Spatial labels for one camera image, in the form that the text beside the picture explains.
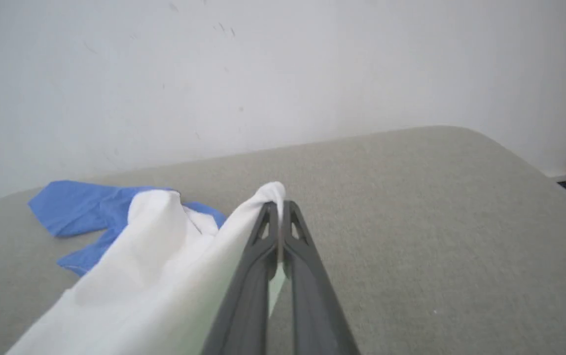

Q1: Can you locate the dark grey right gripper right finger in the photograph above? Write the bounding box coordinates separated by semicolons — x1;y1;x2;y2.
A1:
282;200;361;355

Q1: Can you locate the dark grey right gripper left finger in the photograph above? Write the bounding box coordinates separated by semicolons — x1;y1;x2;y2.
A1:
203;201;280;355

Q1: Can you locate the white and blue garment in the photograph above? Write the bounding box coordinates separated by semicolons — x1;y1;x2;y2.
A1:
4;180;288;355

